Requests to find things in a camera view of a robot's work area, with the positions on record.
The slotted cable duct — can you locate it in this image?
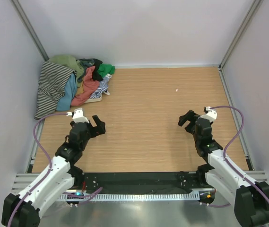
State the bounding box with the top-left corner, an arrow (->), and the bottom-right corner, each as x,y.
56,192 -> 200,202

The aluminium frame rail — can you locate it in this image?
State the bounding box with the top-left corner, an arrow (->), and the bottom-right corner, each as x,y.
11,170 -> 269,192

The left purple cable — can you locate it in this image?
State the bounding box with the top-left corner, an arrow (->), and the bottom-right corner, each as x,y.
8,112 -> 103,227

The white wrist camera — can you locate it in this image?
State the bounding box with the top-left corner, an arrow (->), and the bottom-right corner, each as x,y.
67,107 -> 90,123
201,106 -> 217,123

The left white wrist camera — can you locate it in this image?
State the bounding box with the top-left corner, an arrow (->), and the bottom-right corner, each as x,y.
67,107 -> 90,123

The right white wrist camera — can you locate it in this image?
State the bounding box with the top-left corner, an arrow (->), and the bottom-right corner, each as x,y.
201,106 -> 217,123

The bright green tank top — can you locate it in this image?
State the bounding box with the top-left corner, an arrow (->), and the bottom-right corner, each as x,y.
98,64 -> 115,78

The black white striped tank top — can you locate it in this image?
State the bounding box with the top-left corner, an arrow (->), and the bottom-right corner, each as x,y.
35,61 -> 74,120

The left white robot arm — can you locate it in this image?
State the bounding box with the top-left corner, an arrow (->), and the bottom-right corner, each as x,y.
1,111 -> 106,227

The olive green tank top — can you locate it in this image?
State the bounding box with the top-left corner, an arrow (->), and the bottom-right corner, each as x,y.
48,54 -> 84,87

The mustard yellow tank top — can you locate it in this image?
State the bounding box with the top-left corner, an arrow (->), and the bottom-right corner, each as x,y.
75,81 -> 84,96

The salmon pink tank top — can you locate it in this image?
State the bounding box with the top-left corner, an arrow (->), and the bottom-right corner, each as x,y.
71,66 -> 100,106

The light blue tank top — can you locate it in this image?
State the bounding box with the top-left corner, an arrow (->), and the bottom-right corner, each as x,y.
56,73 -> 78,111

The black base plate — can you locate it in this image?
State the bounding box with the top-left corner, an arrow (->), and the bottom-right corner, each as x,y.
70,170 -> 217,192

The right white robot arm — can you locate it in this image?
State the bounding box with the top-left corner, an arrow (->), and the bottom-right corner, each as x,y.
178,106 -> 269,227

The white tray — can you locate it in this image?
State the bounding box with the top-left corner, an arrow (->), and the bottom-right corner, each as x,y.
85,97 -> 102,104

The blue white striped tank top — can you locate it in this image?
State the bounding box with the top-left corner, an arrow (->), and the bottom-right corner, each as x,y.
89,74 -> 112,98

